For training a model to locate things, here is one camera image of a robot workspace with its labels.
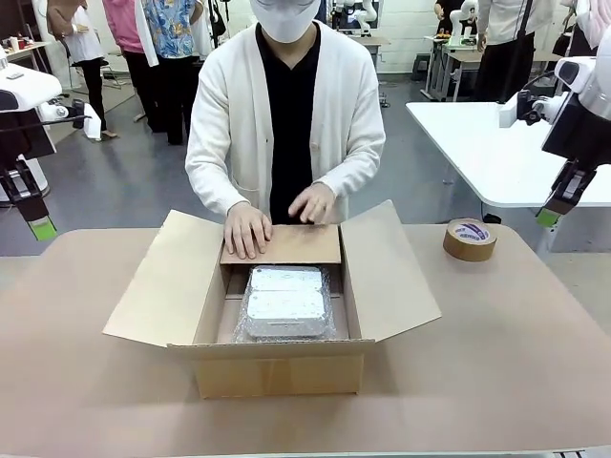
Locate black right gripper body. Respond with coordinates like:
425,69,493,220
553,160,599,206

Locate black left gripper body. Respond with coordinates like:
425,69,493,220
0,159,48,211

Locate large brown cardboard box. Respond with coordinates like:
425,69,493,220
100,198,443,401

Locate person's right forearm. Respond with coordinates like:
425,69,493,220
184,142,257,224

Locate person's left forearm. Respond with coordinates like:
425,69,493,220
312,137,387,225

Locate person's right hand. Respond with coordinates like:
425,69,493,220
222,203,274,260

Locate person's left hand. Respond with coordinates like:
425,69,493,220
287,183,337,225

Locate brown packing tape roll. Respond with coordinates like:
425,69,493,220
442,218,495,262

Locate large white table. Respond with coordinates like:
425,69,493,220
405,97,611,209

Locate bystander in pale pink coat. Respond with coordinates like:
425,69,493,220
552,0,611,59

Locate bystander in white jacket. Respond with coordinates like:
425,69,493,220
475,0,539,104

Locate grey background desk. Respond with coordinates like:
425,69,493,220
424,33,564,102

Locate bystander in pink top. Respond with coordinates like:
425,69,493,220
102,0,161,135

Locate person in white cardigan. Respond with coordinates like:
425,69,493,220
184,0,387,225

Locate bystander in blue floral shirt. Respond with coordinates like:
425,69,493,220
142,0,200,147

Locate bubble-wrapped silver package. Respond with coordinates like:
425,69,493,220
230,264,338,344

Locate white face mask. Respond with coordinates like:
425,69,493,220
250,0,322,44

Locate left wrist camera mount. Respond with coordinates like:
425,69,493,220
37,98,93,130

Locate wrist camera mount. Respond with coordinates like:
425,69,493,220
37,98,93,130
498,89,569,129

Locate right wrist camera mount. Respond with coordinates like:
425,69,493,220
498,89,569,129

